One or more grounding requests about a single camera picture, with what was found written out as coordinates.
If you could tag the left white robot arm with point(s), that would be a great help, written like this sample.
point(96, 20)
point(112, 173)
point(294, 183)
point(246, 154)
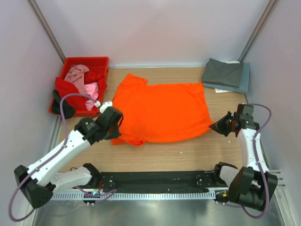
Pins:
point(42, 179)

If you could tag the red t shirt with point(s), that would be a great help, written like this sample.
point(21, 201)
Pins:
point(77, 102)

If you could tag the red plastic bin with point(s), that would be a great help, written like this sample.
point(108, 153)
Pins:
point(99, 64)

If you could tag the folded grey t shirt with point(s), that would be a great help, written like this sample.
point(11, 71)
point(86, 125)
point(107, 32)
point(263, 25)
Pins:
point(221, 73)

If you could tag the light pink t shirt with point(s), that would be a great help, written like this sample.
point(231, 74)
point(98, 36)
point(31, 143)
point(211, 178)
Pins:
point(92, 91)

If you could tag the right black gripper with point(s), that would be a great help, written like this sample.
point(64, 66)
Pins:
point(218, 126)

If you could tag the dusty pink t shirt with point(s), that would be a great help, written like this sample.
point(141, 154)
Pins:
point(76, 76)

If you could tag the aluminium frame rail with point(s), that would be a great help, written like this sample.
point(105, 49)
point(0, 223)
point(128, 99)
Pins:
point(277, 173)

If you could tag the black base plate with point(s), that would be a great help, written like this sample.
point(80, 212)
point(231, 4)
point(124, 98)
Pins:
point(164, 182)

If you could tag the grey slotted cable duct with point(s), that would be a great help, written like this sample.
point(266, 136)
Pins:
point(76, 195)

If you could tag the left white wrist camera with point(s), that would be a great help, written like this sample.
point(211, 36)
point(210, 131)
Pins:
point(103, 106)

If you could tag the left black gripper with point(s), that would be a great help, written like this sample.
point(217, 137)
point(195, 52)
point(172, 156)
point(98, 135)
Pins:
point(115, 134)

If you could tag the black t shirt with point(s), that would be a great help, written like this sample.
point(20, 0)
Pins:
point(55, 108)

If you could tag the folded white t shirt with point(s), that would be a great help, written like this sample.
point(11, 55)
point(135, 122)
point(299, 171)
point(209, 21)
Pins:
point(221, 90)

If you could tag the orange t shirt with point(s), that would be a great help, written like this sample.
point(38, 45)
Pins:
point(160, 113)

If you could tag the folded blue t shirt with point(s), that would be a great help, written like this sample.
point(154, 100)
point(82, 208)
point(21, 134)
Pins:
point(244, 84)

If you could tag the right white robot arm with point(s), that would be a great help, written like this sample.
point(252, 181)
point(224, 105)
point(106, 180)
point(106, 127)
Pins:
point(253, 185)

